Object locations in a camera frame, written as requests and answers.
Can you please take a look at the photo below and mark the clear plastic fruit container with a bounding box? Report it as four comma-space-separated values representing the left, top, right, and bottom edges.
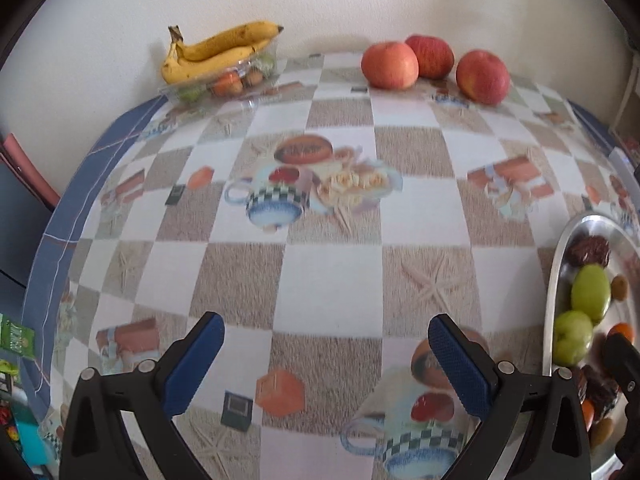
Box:
159, 40, 282, 111

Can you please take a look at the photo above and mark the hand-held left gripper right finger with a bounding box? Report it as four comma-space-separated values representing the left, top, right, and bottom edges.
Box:
428, 314, 593, 480

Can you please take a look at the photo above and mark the silver metal plate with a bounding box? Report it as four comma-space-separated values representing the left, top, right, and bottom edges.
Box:
542, 212, 640, 480

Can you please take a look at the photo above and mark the round green fruit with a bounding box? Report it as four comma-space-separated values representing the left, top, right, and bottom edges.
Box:
552, 310, 595, 367

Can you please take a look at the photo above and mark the dark blue panel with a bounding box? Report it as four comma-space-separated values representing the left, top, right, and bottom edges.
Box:
0, 154, 57, 288

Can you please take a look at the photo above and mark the green packet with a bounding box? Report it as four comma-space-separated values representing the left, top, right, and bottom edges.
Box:
0, 314, 37, 361

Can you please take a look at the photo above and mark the round dark brown date cluster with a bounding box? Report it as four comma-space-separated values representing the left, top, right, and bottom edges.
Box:
574, 364, 621, 423

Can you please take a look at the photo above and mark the printed checkered tablecloth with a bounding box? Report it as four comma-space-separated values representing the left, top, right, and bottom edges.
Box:
20, 52, 640, 480

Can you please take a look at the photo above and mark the oval green fruit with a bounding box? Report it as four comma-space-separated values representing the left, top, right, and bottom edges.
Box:
571, 264, 612, 325

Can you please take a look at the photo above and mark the red apple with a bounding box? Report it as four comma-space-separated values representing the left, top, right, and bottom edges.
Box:
404, 34, 456, 80
361, 41, 420, 91
455, 49, 511, 107

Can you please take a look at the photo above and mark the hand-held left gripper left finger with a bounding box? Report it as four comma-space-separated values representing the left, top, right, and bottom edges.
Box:
60, 311, 225, 480

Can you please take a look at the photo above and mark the teal box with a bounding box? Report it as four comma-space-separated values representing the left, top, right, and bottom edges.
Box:
12, 405, 57, 467

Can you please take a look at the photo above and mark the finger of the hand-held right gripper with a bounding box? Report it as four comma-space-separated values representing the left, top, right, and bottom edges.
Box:
616, 434, 640, 467
601, 333, 640, 397

